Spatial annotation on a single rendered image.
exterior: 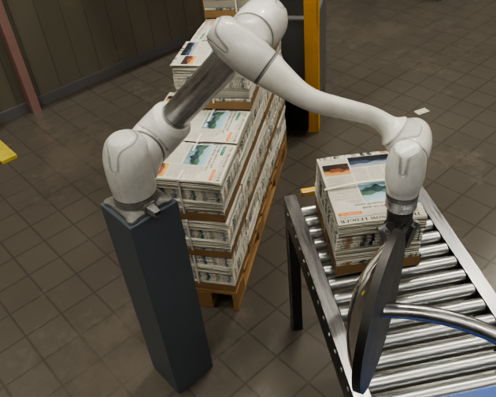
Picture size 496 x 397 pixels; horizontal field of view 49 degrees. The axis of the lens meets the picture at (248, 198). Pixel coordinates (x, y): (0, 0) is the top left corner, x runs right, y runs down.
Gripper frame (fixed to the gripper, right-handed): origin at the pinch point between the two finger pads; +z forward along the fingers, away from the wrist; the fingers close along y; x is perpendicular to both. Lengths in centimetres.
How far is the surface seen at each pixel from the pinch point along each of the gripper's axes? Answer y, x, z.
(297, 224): 22.2, -38.0, 14.6
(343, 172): 5.8, -35.2, -8.4
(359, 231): 8.7, -8.7, -5.1
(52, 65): 164, -342, 66
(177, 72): 58, -135, -8
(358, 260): 8.2, -9.3, 8.7
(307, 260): 23.3, -19.1, 14.7
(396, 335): 5.1, 17.7, 14.7
